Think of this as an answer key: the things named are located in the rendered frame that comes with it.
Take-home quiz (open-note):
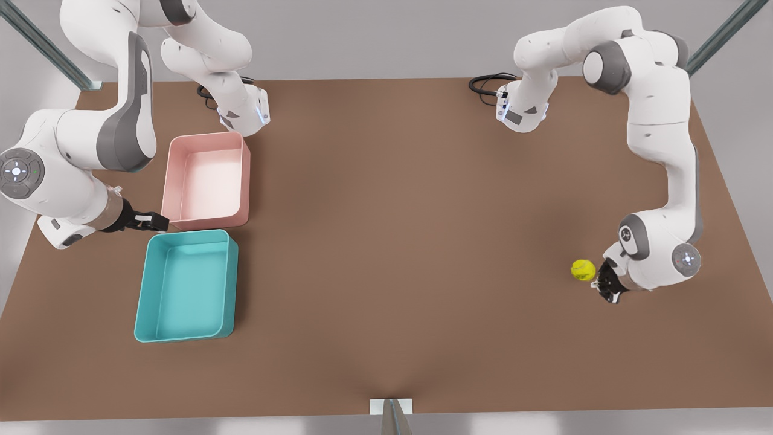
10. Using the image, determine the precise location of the pink rectangular tray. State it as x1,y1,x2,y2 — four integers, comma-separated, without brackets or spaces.
161,132,251,231

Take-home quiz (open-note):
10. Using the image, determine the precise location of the teal rectangular tray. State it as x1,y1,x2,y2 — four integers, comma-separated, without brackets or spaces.
134,229,239,343

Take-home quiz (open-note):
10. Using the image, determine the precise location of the silver frame post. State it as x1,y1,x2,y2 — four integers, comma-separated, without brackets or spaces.
0,0,103,91
687,0,770,77
370,398,414,435

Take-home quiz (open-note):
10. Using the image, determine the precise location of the black cable loop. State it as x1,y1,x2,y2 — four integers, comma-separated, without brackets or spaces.
197,76,257,111
469,73,520,97

